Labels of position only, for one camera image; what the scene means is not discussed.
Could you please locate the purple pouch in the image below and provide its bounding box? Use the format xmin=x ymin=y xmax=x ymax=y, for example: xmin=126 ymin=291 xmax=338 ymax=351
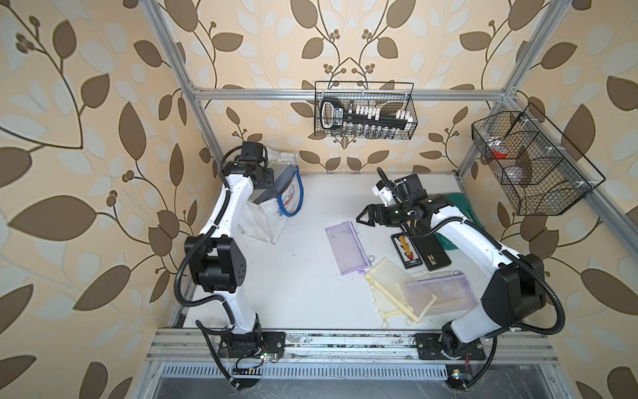
xmin=404 ymin=272 xmax=478 ymax=319
xmin=325 ymin=221 xmax=372 ymax=275

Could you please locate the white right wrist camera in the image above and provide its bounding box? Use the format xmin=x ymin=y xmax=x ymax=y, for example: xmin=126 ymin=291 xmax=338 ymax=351
xmin=372 ymin=181 xmax=400 ymax=206

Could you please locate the yellow trimmed mesh pouch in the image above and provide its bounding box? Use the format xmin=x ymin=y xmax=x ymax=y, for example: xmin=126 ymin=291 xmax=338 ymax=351
xmin=364 ymin=258 xmax=438 ymax=329

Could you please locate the wall wire basket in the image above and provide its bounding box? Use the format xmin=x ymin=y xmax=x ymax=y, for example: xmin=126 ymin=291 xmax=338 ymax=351
xmin=472 ymin=103 xmax=606 ymax=216
xmin=314 ymin=80 xmax=418 ymax=141

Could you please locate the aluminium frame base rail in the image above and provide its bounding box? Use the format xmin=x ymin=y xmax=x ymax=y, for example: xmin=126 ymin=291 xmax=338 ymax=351
xmin=146 ymin=328 xmax=562 ymax=382

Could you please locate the black yellow battery pack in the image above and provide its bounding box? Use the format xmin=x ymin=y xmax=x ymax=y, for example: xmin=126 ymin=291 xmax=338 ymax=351
xmin=410 ymin=224 xmax=452 ymax=272

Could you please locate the back wall wire basket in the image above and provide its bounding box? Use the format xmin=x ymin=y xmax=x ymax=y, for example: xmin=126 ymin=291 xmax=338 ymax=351
xmin=314 ymin=80 xmax=418 ymax=141

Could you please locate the white canvas tote bag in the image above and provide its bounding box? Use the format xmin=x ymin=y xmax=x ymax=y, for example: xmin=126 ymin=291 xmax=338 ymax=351
xmin=239 ymin=148 xmax=305 ymax=244

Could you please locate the right wall wire basket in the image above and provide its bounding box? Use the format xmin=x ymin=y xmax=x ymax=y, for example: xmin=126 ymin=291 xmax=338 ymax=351
xmin=472 ymin=103 xmax=606 ymax=216

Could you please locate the grey blue mesh pouch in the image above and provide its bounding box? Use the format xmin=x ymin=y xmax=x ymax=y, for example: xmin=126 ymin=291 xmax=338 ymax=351
xmin=250 ymin=161 xmax=297 ymax=204

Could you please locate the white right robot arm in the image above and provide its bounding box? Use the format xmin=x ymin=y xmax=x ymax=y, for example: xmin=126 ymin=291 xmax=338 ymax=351
xmin=357 ymin=169 xmax=567 ymax=358

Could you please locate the green plastic tool case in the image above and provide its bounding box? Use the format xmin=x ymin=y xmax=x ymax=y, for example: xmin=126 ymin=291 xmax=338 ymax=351
xmin=433 ymin=193 xmax=482 ymax=250

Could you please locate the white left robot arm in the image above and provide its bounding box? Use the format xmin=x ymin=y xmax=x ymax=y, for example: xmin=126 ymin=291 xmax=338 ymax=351
xmin=174 ymin=141 xmax=274 ymax=357

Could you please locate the red item in basket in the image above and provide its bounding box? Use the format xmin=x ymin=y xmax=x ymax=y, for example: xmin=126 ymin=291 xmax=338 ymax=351
xmin=487 ymin=139 xmax=509 ymax=160

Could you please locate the black socket tool set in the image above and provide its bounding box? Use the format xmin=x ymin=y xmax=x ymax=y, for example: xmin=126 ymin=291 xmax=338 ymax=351
xmin=317 ymin=96 xmax=417 ymax=131

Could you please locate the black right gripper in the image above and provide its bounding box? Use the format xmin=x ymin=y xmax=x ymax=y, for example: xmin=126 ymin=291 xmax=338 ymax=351
xmin=356 ymin=202 xmax=411 ymax=226

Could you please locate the black screwdriver bit case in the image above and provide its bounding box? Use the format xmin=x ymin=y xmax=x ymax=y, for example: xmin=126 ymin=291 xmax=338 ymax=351
xmin=390 ymin=233 xmax=424 ymax=269

